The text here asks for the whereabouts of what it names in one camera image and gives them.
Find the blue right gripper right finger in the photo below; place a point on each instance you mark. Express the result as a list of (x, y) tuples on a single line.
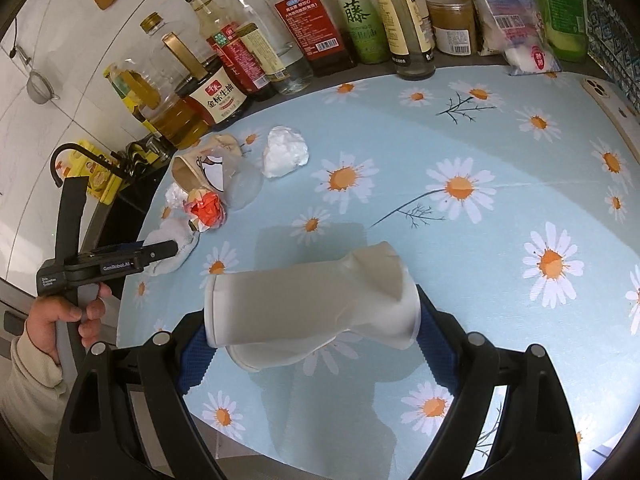
[(438, 351)]

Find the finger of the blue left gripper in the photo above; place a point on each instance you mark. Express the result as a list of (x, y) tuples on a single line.
[(158, 251)]

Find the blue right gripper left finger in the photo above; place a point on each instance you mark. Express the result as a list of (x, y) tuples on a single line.
[(195, 360)]

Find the white cloth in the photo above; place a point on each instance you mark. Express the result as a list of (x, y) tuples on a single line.
[(179, 230)]

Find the red snack wrapper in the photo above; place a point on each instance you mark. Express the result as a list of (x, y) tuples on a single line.
[(205, 210)]

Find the white paper cup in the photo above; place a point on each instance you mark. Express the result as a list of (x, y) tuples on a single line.
[(278, 317)]

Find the brown paper cup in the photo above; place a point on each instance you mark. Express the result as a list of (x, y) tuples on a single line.
[(211, 164)]

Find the clear plastic bag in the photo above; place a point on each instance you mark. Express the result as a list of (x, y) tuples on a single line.
[(242, 181)]

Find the white tissue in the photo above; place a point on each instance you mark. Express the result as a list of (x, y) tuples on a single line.
[(285, 151)]

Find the person's left forearm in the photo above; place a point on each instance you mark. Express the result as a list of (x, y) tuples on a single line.
[(34, 401)]

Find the person's left hand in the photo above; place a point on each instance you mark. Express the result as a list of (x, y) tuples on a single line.
[(41, 322)]

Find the yellow dish soap bottle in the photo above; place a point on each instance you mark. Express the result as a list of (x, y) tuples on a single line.
[(103, 184)]

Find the black sink faucet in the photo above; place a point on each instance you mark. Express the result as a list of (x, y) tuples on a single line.
[(89, 150)]

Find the black yellow glove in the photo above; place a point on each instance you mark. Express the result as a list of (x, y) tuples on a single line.
[(131, 158)]

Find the dark soy sauce jug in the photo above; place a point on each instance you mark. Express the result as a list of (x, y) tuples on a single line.
[(196, 72)]

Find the large cooking oil bottle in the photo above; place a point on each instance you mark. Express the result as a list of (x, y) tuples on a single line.
[(147, 82)]

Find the metal strainer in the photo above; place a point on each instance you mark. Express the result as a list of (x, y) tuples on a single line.
[(38, 88)]

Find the red label vinegar bottle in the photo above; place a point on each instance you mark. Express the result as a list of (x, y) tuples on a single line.
[(218, 29)]

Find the clear liquor bottle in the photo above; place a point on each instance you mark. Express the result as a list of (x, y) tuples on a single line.
[(269, 40)]

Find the red label wine bottle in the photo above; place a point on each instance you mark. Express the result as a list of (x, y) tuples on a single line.
[(320, 32)]

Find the beige phone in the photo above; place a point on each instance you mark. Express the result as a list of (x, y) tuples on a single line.
[(620, 112)]

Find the sesame oil bottle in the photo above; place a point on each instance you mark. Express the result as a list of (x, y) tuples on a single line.
[(409, 42)]

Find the green pepper oil bottle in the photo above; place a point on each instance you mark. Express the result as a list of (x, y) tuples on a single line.
[(366, 30)]

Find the white salt bag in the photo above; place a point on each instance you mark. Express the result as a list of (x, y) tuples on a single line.
[(514, 29)]

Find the small spice jar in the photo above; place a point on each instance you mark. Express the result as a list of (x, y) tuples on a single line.
[(453, 24)]

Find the blue patterned cloth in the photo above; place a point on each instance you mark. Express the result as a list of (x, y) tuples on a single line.
[(612, 47)]

